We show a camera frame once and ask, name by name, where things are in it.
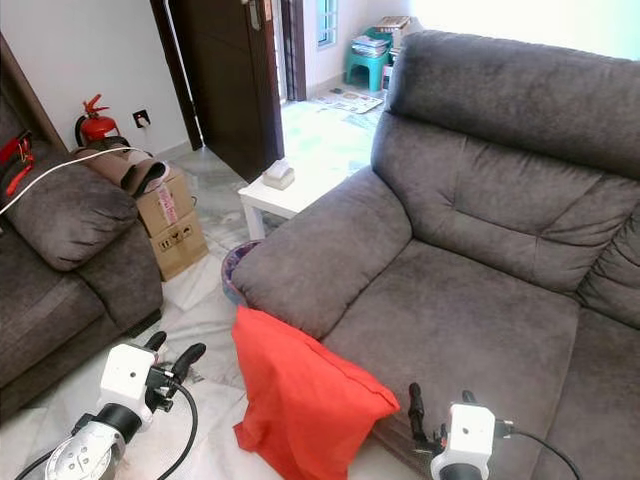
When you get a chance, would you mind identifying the red pillow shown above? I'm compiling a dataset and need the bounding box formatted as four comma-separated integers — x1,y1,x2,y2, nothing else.
232,305,401,480

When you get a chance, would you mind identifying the large grey fabric sofa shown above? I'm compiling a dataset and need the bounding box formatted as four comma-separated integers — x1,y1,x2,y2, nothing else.
232,30,640,480

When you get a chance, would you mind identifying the small grey fabric sofa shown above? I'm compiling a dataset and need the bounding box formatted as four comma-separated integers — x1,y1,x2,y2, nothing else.
0,95,164,421

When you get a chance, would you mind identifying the cardboard box with black symbols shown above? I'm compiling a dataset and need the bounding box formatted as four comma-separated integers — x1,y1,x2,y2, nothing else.
150,212,209,282

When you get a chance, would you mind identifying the blue purple basket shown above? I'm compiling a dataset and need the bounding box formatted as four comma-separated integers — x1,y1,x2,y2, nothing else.
222,240,264,307

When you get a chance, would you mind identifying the cardboard box with pink tape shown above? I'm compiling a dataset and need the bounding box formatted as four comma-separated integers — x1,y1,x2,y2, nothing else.
137,165,196,238

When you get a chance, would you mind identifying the brown fabric bundle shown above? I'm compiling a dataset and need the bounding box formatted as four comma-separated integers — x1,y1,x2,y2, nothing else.
75,137,169,196

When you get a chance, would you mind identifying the white side table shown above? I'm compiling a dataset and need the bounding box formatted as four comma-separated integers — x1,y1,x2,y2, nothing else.
238,165,336,241

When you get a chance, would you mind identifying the white tissue box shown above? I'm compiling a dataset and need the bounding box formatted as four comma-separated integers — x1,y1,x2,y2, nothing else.
262,160,296,191

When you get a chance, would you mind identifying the red fire extinguisher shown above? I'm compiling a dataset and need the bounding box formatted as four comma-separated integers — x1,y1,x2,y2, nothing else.
74,94,119,148

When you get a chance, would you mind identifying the dark brown wooden door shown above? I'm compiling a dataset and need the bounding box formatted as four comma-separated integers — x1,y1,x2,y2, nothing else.
168,0,285,183

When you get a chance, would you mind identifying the dark brown wooden beam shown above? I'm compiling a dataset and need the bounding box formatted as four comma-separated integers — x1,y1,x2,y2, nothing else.
0,35,69,151

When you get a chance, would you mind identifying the green plastic stool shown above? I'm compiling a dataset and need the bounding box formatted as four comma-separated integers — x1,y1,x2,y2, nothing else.
344,42,391,93

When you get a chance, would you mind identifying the stack of papers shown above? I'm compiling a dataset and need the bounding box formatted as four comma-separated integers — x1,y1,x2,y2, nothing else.
352,33,391,58

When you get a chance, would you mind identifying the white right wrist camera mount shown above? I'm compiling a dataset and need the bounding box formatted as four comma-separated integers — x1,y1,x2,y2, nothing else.
430,402,499,480

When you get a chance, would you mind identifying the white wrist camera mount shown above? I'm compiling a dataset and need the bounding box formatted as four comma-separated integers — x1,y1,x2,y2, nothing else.
430,402,499,480
98,344,161,413

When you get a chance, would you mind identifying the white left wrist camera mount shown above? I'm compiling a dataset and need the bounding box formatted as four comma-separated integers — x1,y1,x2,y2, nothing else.
98,344,161,413

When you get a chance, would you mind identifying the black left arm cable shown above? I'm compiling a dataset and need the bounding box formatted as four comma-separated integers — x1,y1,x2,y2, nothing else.
15,425,81,480
160,378,199,480

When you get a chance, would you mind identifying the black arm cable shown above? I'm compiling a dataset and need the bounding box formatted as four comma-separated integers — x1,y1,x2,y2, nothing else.
160,378,199,480
495,420,583,480
15,425,81,480

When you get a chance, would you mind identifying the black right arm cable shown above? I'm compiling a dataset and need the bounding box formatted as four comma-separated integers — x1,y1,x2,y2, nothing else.
495,420,583,480

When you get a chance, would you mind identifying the white cable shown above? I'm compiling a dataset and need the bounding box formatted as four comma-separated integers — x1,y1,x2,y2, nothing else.
0,147,151,216

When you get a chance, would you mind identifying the red strap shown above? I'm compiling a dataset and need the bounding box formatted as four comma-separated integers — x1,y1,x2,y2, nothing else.
0,130,36,198

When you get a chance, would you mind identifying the window with blue frame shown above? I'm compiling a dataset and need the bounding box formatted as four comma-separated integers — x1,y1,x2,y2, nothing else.
315,0,339,48

